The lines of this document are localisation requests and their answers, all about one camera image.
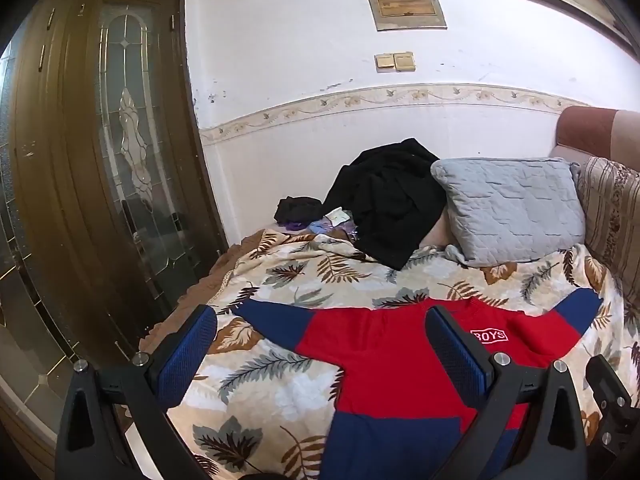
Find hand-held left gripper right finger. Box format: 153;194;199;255
424;305;589;480

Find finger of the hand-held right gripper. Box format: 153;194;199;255
584;354;637;462

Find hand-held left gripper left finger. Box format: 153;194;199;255
55;304;219;480

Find red and blue sweater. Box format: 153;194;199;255
235;287;604;480

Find leaf-print blanket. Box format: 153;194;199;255
135;227;640;480

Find beige cushion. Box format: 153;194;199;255
419;219;455;249

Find grey quilted pillow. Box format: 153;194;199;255
431;156;587;268

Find black garment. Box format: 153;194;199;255
322;137;449;271

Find striped brown sofa cushion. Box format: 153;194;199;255
570;156;640;323

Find crumpled plastic bags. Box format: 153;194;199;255
287;207;359;240

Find small dark cloth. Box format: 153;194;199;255
274;196;324;226

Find wooden glass-panel door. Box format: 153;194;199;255
0;0;231;466

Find reddish padded headboard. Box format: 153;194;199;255
552;105;640;162

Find metal wall panel cover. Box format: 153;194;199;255
364;0;448;32

